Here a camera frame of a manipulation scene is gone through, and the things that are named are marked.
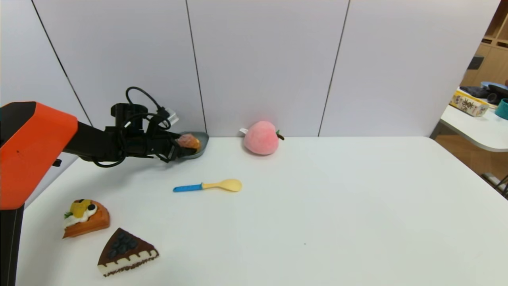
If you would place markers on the chocolate blueberry cake slice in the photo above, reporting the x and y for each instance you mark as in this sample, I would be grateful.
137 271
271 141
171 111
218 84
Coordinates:
124 251

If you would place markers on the dark folded cloth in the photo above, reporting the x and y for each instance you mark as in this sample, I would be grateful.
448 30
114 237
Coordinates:
474 91

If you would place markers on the black wrist mount block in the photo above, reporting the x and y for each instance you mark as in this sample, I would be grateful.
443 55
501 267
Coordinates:
127 114

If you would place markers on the orange fruit-topped cake slice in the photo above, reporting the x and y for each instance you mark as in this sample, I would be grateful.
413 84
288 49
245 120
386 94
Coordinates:
88 220

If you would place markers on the grey square dish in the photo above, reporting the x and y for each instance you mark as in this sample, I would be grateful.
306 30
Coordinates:
201 145

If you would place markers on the blue plate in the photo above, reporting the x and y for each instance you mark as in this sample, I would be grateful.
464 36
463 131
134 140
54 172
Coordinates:
489 84

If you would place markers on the orange and black left arm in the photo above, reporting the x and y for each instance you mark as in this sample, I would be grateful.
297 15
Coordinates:
35 155

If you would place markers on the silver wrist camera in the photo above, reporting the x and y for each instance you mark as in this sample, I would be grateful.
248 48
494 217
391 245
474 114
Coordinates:
172 116

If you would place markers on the wooden shelf unit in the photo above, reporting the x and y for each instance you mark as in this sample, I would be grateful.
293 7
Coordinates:
492 59

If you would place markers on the teal cup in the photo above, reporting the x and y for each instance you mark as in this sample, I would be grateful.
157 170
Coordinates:
502 109

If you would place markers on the white side table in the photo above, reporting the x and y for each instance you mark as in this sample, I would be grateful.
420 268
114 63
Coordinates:
476 131

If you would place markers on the metal chair base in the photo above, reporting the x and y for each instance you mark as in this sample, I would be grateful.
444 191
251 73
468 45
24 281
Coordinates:
498 184

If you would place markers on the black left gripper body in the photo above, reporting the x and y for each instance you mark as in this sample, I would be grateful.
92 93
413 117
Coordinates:
173 150

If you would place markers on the black round object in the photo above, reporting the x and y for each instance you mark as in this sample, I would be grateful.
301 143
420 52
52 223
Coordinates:
498 94

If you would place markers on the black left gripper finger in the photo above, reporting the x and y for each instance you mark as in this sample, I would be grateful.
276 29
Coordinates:
178 136
179 153

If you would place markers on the pink plush peach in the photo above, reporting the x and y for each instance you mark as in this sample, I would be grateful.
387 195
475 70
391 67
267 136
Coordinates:
260 138

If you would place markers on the yellow printed cardboard box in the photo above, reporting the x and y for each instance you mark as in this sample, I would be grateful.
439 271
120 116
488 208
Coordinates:
467 105

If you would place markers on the brown cream puff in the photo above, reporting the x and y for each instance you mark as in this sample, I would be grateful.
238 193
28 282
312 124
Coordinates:
189 142

